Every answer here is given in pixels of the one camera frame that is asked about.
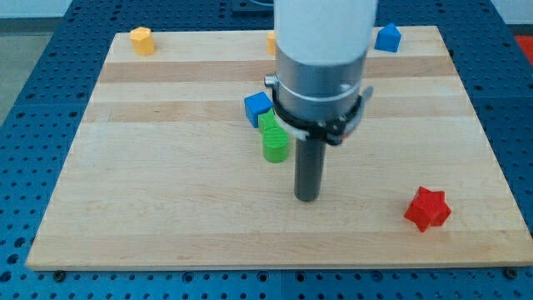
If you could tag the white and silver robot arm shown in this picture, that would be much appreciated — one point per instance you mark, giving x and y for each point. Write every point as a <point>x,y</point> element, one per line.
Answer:
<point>321,48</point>

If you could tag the yellow block behind arm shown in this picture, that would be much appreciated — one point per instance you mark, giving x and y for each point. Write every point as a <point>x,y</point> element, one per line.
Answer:
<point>271,42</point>

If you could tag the wooden board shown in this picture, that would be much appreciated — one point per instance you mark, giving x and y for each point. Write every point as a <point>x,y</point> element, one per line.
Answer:
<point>166,173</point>

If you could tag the red star block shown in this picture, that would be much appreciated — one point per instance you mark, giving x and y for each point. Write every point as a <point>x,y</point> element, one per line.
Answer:
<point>428,209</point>

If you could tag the green block behind cylinder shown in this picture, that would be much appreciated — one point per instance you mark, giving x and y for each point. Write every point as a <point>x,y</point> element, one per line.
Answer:
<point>266,121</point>

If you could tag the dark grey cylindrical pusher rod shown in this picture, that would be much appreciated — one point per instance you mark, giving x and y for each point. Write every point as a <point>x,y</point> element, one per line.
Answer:
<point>308,169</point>

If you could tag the blue cube block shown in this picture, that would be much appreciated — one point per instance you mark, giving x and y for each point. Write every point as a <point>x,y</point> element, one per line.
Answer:
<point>255,105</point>

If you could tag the blue pentagon block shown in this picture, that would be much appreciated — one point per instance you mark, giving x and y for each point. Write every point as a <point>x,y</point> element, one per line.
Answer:
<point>388,38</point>

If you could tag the yellow hexagon block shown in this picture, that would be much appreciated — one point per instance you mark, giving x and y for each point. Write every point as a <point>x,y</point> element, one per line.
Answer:
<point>142,41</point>

